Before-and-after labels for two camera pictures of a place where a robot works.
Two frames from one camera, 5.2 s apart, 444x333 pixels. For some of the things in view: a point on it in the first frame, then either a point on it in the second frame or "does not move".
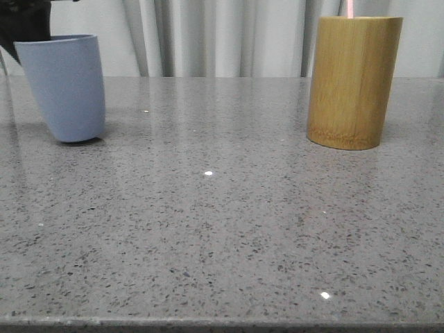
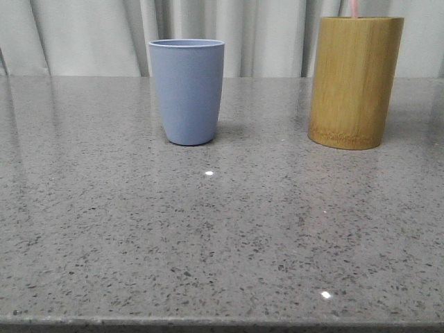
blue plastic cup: [65, 71] → [189, 77]
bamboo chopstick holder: [353, 63] does not move
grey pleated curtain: [238, 38] does not move
